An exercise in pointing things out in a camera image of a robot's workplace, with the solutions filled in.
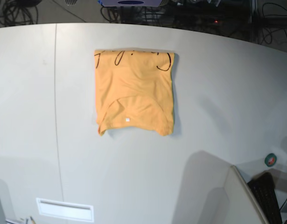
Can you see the white partition board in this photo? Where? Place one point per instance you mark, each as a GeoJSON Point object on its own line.
{"type": "Point", "coordinates": [242, 205]}

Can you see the black keyboard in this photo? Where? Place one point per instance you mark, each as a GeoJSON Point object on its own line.
{"type": "Point", "coordinates": [264, 193]}

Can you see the green tape roll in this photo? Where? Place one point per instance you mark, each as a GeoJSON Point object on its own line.
{"type": "Point", "coordinates": [270, 160]}

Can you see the orange t-shirt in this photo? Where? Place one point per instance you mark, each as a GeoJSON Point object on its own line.
{"type": "Point", "coordinates": [134, 89]}

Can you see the black power strip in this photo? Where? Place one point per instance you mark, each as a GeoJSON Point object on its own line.
{"type": "Point", "coordinates": [212, 21]}

